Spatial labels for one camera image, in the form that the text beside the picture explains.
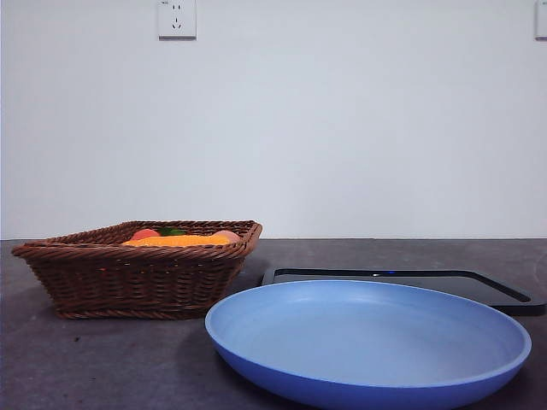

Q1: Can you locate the brown wicker basket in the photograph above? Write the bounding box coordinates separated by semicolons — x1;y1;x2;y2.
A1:
11;220;263;320

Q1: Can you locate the yellow corn cob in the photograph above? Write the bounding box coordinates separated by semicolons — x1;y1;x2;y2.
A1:
121;234;232;248

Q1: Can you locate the beige egg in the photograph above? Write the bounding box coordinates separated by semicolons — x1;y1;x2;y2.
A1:
211;229;243;244

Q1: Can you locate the blue round plate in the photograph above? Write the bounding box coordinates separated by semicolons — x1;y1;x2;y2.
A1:
204;279;533;410

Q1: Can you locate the white wall plate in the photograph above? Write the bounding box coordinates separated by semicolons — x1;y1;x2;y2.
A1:
534;0;547;42

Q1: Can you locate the white wall socket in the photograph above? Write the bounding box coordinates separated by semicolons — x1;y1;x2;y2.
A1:
157;0;197;42

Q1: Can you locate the black rectangular tray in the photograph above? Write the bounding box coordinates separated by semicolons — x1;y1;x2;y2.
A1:
261;267;547;318

